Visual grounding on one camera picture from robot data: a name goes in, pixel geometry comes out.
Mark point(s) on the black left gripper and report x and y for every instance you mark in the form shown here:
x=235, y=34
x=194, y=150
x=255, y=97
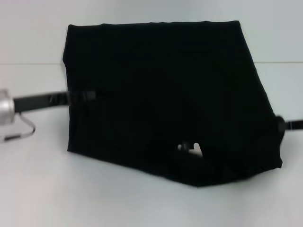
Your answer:
x=35, y=101

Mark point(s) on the black shirt with FREE print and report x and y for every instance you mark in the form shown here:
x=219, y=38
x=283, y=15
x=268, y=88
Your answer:
x=154, y=71

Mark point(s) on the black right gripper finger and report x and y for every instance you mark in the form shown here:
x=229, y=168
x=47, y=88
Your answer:
x=293, y=125

